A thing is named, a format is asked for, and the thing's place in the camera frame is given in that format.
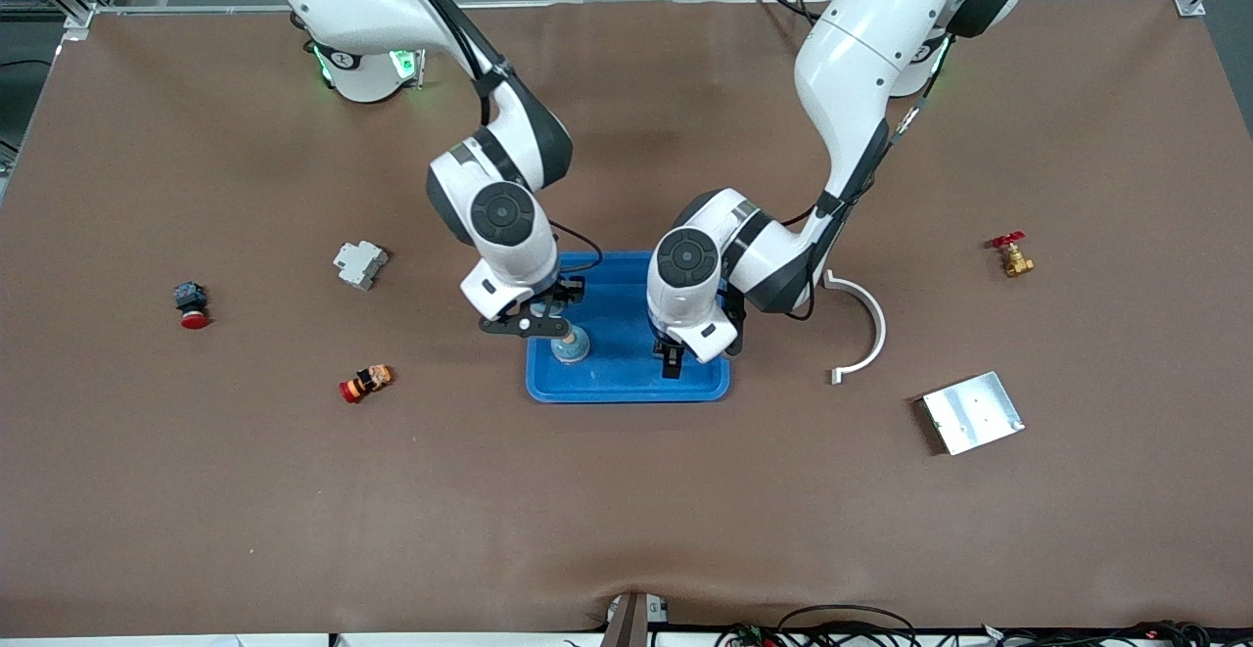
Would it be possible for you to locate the blue plastic tray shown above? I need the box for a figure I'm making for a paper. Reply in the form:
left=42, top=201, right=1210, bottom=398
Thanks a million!
left=526, top=252, right=732, bottom=404

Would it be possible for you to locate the white circuit breaker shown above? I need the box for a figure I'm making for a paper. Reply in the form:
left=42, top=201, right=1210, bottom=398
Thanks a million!
left=333, top=240, right=391, bottom=292

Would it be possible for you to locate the red emergency stop orange body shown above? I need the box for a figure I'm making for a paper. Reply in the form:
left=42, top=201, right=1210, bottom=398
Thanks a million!
left=339, top=364, right=394, bottom=405

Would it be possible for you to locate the silver metal power supply box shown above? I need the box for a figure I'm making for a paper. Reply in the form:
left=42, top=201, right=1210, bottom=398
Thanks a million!
left=920, top=371, right=1026, bottom=457

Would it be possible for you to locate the red button with dark block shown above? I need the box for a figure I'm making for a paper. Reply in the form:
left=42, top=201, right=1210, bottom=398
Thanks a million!
left=173, top=281, right=210, bottom=331

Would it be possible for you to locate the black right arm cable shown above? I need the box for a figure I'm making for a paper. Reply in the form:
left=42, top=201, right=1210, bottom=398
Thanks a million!
left=377, top=0, right=604, bottom=286

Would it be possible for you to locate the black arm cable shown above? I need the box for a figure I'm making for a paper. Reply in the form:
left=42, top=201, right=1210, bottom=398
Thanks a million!
left=377, top=0, right=604, bottom=286
left=783, top=40, right=955, bottom=322

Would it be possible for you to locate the white curved plastic bracket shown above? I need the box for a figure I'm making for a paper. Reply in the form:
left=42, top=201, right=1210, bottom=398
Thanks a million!
left=822, top=269, right=888, bottom=386

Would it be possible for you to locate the black cable bundle with loop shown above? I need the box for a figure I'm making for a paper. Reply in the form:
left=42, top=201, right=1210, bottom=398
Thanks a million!
left=715, top=605, right=921, bottom=647

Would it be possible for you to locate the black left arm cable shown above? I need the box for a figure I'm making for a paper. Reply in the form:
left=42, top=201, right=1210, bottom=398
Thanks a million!
left=783, top=40, right=955, bottom=322

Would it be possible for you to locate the brass valve with red handle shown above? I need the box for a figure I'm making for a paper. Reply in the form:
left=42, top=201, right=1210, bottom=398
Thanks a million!
left=987, top=231, right=1036, bottom=279

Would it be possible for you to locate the black left base cable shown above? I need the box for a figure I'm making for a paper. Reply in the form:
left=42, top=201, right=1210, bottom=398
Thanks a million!
left=749, top=0, right=833, bottom=26

